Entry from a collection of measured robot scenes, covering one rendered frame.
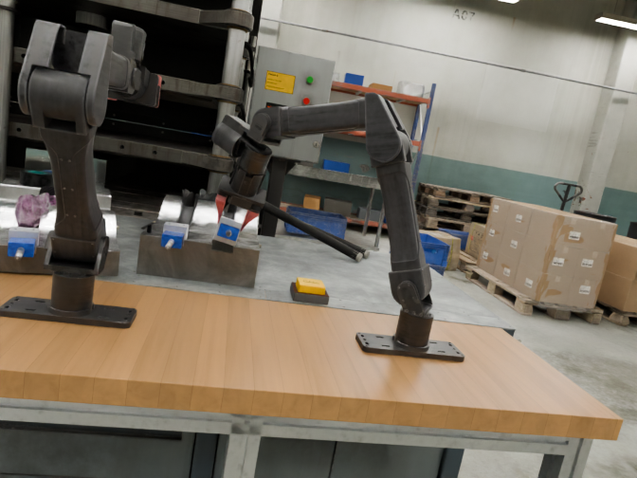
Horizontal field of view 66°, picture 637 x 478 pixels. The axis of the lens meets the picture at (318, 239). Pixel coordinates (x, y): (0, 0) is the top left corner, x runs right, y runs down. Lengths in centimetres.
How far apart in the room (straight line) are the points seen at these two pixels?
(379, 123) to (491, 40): 770
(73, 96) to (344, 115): 46
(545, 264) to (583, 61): 501
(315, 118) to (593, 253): 420
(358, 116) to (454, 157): 736
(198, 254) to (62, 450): 56
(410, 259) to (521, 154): 782
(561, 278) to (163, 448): 406
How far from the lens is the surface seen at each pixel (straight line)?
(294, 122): 98
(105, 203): 148
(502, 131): 854
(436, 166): 818
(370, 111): 91
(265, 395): 73
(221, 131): 107
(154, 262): 115
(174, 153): 192
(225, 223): 112
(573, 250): 485
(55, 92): 73
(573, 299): 500
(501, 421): 86
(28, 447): 138
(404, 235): 91
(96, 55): 74
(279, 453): 134
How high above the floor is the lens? 114
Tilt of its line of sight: 10 degrees down
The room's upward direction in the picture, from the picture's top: 10 degrees clockwise
